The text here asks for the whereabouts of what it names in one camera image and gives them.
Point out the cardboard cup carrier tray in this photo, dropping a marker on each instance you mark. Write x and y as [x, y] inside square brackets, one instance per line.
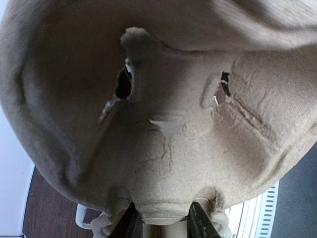
[160, 103]

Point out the brown paper bag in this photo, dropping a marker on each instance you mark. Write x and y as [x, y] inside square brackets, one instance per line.
[84, 217]

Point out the aluminium front rail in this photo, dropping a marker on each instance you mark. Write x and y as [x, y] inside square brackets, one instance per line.
[253, 218]

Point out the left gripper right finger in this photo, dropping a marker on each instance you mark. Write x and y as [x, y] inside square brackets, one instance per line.
[199, 224]

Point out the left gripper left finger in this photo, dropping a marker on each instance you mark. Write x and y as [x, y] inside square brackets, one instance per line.
[130, 225]

